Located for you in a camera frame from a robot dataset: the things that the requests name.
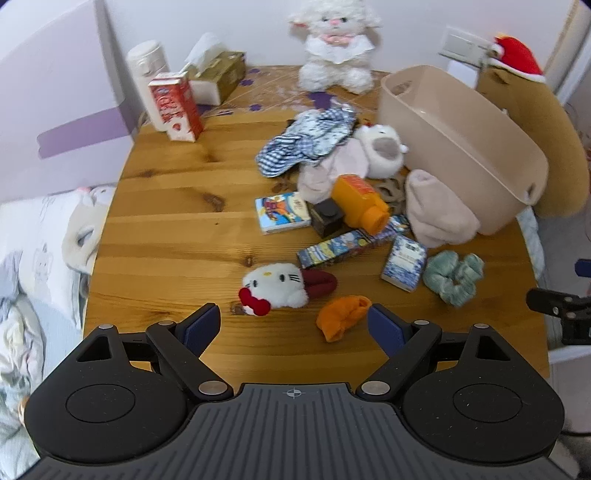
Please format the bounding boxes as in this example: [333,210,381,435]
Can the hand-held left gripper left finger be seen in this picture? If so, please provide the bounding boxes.
[74,302,234,402]

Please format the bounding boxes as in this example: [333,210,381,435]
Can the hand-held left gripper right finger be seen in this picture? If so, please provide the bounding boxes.
[355,304,519,400]

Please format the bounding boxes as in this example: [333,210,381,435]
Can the beige storage basket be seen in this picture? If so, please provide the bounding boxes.
[379,65,550,236]

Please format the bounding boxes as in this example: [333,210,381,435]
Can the blue white patterned box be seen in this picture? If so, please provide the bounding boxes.
[381,234,428,292]

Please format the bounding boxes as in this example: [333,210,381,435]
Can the dark red scrunchie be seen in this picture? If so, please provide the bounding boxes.
[302,270,339,301]

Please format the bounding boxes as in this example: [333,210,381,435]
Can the white cat plush red bow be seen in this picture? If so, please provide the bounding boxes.
[238,262,309,318]

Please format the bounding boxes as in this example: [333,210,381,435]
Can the green scrunchie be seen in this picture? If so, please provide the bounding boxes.
[424,251,485,308]

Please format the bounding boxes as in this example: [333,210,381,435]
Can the long starry print box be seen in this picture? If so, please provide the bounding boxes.
[297,215,411,270]

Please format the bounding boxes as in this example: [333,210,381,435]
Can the dark brown box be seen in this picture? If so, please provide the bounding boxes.
[308,198,346,239]

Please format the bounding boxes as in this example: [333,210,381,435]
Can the orange bottle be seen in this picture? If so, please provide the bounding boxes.
[331,174,391,236]

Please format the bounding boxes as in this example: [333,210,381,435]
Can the colourful cartoon booklet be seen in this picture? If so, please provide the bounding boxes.
[255,191,313,235]

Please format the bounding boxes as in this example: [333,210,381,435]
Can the beige antler hair clip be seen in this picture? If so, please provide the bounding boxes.
[369,178,407,207]

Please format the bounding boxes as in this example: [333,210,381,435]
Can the wooden desk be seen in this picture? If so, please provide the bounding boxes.
[81,65,552,402]

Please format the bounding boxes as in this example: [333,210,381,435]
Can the brown plush with red hat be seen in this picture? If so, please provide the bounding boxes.
[475,33,591,217]

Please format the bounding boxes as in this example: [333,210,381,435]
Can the pale pink cloth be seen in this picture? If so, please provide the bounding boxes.
[321,138,371,182]

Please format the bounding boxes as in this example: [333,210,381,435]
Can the white printed bedding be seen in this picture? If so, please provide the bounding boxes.
[0,185,117,480]

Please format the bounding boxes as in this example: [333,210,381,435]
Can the small white grey plush toy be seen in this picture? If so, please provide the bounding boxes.
[353,122,410,180]

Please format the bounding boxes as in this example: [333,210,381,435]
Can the blue checked floral garment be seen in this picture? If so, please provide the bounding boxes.
[255,105,358,179]

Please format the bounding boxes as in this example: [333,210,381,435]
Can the red milk carton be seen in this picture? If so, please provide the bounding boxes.
[148,71,205,142]

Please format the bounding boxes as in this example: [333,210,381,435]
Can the white power adapter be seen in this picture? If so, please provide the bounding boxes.
[445,60,481,90]

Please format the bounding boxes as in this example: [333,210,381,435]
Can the purple floral table mat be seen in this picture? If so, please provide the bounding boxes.
[198,65,393,121]

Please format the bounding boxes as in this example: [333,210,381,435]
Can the gold tissue box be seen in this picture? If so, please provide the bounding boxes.
[180,32,247,106]

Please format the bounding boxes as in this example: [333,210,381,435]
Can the white thermos bottle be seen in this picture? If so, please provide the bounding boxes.
[126,41,169,131]

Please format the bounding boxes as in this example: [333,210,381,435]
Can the white plush lamb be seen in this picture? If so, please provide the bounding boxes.
[288,0,384,95]

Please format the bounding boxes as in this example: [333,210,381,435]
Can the white wall switch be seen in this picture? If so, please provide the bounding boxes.
[436,25,492,63]

